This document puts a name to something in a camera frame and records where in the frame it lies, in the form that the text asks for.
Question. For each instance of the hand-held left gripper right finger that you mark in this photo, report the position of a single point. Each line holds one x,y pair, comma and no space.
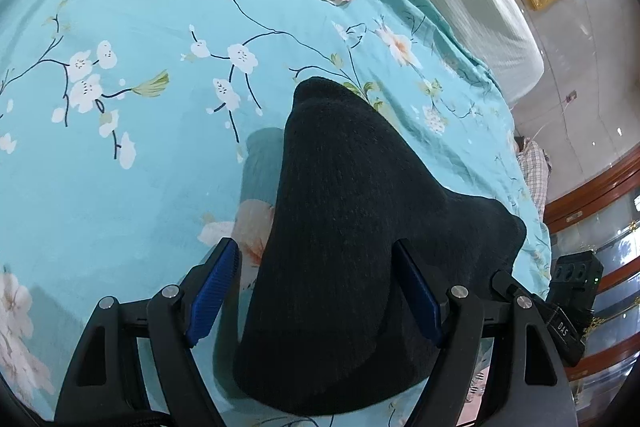
420,294

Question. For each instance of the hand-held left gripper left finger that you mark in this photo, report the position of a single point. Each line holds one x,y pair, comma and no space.
212,292

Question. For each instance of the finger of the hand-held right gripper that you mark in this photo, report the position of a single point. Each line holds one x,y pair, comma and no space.
517,289

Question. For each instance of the black pants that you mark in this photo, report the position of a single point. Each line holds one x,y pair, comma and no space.
340,207

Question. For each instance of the wooden glass cabinet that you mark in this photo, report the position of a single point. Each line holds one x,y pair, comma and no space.
600,187

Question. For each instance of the plaid cloth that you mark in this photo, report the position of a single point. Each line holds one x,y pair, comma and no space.
532,169

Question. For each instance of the teal floral blanket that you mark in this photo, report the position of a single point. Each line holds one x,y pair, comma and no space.
150,157

